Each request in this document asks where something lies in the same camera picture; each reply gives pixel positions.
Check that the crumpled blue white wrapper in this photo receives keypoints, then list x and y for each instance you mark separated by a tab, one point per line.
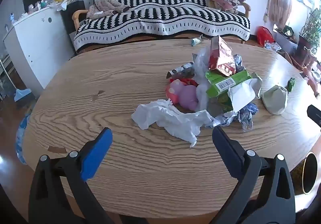
247	113

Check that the brown tape piece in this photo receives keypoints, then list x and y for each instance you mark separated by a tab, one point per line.
57	149

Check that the green carton box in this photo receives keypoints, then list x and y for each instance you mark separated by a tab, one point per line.
225	81

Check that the red plastic bag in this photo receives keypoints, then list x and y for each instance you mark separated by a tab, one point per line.
264	34

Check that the pink tricycle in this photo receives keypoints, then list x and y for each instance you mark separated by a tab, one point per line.
312	73

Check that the small teal wrapper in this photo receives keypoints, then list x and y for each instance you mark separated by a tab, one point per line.
196	40

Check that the black trash can gold rim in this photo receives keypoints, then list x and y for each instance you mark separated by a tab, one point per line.
309	173

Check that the crumpled white tissue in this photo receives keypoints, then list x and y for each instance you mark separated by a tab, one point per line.
173	118

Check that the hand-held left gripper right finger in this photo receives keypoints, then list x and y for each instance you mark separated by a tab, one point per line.
225	148

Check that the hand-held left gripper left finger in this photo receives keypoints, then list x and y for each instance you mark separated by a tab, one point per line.
97	153

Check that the white cabinet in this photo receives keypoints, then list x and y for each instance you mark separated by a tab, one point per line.
37	45

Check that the blue slipper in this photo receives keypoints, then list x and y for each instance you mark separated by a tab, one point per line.
22	94

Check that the black speaker box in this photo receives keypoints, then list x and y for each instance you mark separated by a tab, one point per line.
71	17

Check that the brown plush toy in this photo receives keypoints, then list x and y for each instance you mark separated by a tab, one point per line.
107	7

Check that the clear plastic bag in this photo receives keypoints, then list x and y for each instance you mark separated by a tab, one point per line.
200	63

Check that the blue printed stool cover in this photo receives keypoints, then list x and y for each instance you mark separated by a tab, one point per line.
21	138

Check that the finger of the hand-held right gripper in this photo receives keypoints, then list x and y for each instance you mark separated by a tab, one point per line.
315	114

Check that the potted green plant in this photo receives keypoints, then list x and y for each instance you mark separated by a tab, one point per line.
312	25

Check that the small green toy car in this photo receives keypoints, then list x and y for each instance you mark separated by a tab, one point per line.
291	84

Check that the wooden sofa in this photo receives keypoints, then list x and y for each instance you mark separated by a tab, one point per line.
76	15

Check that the crumpled grey paper carton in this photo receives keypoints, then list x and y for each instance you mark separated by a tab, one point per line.
275	99

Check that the pink cartoon cushion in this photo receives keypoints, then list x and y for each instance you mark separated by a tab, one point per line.
225	0

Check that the red carton box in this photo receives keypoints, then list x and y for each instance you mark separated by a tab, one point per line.
222	56

